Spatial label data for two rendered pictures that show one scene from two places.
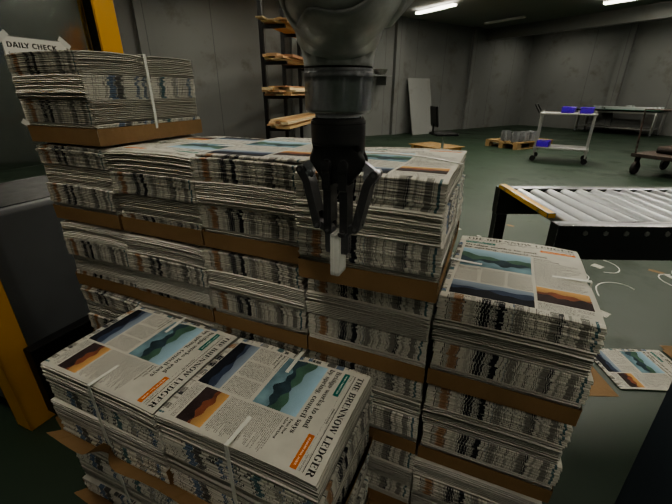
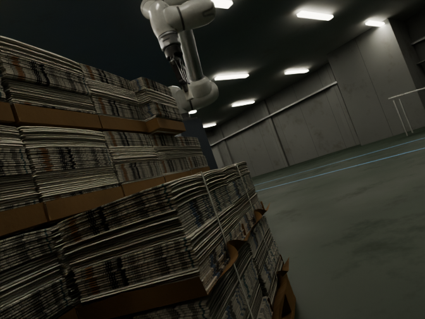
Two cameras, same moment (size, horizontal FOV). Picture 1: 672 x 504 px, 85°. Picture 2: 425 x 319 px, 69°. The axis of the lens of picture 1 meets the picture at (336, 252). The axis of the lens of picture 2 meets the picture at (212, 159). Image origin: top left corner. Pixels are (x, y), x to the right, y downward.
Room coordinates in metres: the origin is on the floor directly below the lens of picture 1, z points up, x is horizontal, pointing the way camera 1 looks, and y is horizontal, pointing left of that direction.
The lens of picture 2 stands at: (0.67, 1.31, 0.57)
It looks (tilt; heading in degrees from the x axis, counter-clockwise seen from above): 3 degrees up; 264
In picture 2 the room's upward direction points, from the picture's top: 20 degrees counter-clockwise
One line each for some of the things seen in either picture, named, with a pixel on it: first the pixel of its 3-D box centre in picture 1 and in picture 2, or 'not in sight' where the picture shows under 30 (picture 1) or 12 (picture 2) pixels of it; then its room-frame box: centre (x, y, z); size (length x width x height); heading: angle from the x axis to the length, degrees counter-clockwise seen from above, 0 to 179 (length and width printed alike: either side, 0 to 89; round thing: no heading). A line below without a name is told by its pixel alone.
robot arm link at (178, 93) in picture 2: not in sight; (174, 102); (0.55, -0.83, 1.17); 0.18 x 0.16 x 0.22; 0
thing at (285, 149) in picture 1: (287, 147); not in sight; (0.98, 0.13, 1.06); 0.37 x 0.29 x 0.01; 157
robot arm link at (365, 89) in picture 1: (338, 93); (170, 43); (0.53, 0.00, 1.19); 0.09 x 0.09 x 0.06
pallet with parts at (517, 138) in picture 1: (519, 137); not in sight; (9.15, -4.40, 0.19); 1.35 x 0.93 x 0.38; 122
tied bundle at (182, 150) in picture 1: (205, 183); (7, 114); (1.08, 0.39, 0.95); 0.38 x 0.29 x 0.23; 156
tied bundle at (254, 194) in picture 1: (288, 193); (78, 121); (0.97, 0.13, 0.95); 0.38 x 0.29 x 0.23; 157
